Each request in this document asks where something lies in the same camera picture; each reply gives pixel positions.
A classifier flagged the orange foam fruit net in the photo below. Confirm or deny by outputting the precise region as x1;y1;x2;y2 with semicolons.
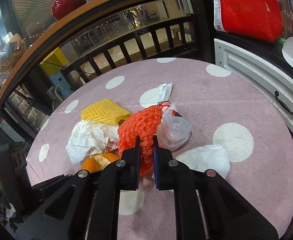
118;105;163;176

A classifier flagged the white tissue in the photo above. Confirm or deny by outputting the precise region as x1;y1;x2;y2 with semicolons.
176;145;230;179

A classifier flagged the white wrapper paper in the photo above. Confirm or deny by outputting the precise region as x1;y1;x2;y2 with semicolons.
66;120;119;164

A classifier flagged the white plastic bag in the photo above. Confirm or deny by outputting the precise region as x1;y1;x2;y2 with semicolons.
156;83;192;151

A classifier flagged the orange peel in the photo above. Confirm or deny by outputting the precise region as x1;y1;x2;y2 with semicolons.
81;152;120;173

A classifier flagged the yellow foam fruit net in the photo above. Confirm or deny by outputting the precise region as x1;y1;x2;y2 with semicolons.
80;99;132;124

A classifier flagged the pink polka dot tablecloth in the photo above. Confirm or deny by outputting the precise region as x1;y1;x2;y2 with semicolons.
27;58;293;236

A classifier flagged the white upper drawer cabinet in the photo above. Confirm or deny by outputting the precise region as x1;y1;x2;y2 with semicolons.
214;38;293;133

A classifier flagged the red tote bag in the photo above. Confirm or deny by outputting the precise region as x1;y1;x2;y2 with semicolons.
213;0;283;42

